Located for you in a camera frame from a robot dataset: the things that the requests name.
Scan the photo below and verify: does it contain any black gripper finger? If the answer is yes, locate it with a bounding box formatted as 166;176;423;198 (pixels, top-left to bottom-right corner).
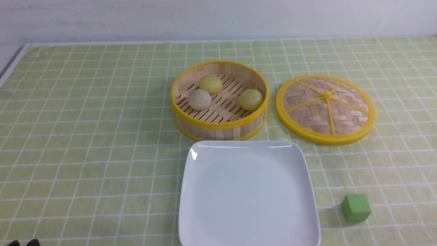
26;239;41;246

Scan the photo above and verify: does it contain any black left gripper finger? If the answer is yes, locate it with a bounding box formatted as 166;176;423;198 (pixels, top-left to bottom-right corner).
8;240;20;246

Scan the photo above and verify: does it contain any beige steamed bun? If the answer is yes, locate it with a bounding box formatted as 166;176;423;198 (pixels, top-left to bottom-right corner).
187;89;212;111

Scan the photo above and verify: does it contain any yellow steamed bun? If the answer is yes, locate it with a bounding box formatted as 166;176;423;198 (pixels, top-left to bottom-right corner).
199;74;223;94
238;89;264;111

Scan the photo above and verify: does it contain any white square plate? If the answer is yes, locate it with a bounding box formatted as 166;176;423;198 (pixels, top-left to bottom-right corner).
178;141;321;246

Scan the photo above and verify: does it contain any green checkered tablecloth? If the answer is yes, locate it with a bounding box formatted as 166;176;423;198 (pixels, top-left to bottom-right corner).
0;37;437;246

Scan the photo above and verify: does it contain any bamboo steamer basket yellow rim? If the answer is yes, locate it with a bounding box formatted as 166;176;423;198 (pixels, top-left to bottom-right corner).
170;60;270;141

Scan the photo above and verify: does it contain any woven bamboo steamer lid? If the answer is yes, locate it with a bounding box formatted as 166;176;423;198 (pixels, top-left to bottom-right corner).
275;74;376;146

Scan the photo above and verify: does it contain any green cube block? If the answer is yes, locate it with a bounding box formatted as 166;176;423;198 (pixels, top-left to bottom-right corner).
340;193;372;222

